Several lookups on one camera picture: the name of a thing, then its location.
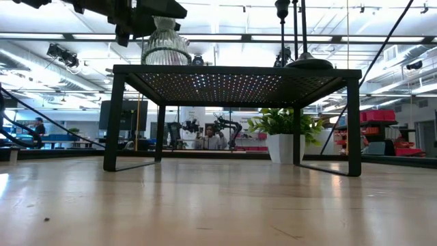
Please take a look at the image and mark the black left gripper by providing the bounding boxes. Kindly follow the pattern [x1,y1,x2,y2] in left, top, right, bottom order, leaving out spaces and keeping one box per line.
[108,0,188,47]

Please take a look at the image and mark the clear ribbed glass vessel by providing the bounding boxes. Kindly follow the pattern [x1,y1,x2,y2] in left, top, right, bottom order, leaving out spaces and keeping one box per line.
[141,16,193,66]

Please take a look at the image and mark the black round lamp base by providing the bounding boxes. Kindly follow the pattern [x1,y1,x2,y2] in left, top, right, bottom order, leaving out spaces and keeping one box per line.
[285,0,335,70]

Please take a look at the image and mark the black perforated metal shelf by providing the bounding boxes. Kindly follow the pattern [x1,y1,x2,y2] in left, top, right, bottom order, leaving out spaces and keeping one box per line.
[103,64,363,178]

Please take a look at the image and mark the white column with cameras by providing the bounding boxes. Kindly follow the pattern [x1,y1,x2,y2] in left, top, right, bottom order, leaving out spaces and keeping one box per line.
[180,106,206,150]

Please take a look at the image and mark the black monitor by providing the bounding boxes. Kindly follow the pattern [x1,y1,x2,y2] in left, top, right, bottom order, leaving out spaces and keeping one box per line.
[98,100,149,132]

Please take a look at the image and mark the black ceiling spotlight cluster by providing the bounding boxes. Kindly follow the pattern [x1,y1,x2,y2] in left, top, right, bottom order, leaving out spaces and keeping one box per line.
[46,43,81,68]

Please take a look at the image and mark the blue storage bins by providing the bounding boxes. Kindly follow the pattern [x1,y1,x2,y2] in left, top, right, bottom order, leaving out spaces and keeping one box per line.
[46,133,80,150]

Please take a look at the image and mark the green plant in white pot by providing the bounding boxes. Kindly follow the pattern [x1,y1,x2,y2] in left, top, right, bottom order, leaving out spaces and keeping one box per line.
[247,107,325,165]

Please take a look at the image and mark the bin storage rack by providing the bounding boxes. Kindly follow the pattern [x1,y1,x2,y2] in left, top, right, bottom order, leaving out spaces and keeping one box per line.
[333,108,424,158]

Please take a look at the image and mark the grey blue screen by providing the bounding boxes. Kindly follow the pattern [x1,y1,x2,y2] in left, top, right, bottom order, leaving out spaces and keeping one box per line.
[367,141,386,156]

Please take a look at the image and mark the red plastic bin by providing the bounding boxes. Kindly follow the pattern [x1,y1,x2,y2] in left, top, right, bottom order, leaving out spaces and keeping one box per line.
[395,147,426,157]

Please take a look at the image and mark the yellow hanging cable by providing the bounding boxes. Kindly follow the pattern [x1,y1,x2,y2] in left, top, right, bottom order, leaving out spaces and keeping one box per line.
[135,6,145,152]

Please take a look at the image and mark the black aluminium table frame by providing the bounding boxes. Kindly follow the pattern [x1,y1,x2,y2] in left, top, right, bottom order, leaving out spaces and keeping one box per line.
[0,147,430,169]

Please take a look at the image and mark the red wall bins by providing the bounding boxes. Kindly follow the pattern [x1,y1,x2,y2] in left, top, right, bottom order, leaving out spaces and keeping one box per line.
[238,132,269,152]

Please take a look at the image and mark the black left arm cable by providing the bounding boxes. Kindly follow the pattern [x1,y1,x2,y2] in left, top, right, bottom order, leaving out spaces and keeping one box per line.
[0,85,106,149]

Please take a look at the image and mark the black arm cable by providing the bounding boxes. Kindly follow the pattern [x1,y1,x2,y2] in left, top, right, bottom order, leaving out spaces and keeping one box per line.
[320,0,415,155]
[0,85,106,149]

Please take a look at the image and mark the thick black cable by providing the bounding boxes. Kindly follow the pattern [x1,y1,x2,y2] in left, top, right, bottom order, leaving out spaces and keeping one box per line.
[0,102,44,150]

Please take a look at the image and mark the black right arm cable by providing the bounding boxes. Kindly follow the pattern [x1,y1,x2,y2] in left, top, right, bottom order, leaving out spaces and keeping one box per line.
[320,0,415,155]

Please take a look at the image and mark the black ceiling camera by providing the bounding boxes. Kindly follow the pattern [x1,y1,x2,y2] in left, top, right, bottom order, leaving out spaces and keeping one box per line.
[405,59,424,71]

